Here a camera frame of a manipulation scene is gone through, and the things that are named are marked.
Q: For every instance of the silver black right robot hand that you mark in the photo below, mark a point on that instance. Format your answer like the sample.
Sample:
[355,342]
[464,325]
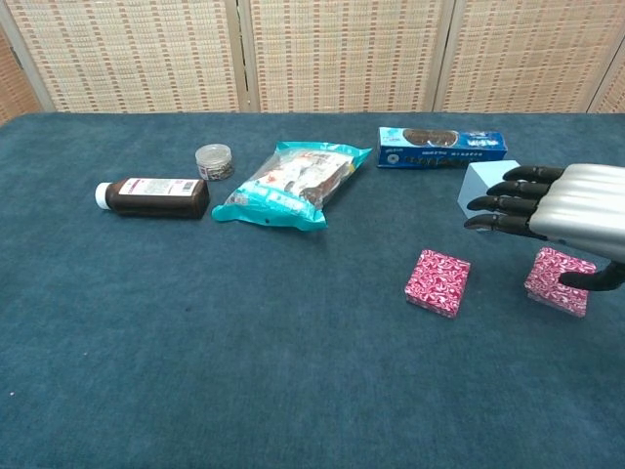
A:
[581,205]

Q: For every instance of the pink patterned napkin pack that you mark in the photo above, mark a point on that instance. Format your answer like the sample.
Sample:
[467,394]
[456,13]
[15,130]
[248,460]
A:
[547,285]

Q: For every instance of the light blue foam cube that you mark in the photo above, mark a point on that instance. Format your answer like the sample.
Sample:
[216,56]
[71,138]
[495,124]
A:
[481,178]

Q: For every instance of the woven bamboo screen panel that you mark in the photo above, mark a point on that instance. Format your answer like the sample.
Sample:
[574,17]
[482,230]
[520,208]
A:
[342,54]
[12,83]
[132,54]
[614,93]
[527,54]

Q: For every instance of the blue cookie box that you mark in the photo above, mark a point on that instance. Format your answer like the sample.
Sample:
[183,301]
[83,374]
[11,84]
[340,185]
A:
[439,149]

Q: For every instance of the teal snack bag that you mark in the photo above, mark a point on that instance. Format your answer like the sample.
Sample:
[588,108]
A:
[293,188]

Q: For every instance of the teal tablecloth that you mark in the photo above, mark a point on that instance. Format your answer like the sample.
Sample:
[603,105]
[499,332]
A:
[293,366]

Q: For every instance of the small clear plastic jar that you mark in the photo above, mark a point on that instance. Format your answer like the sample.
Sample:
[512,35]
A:
[215,163]

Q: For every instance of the brown bottle with white cap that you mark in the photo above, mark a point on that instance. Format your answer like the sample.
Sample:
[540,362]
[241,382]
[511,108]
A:
[156,198]

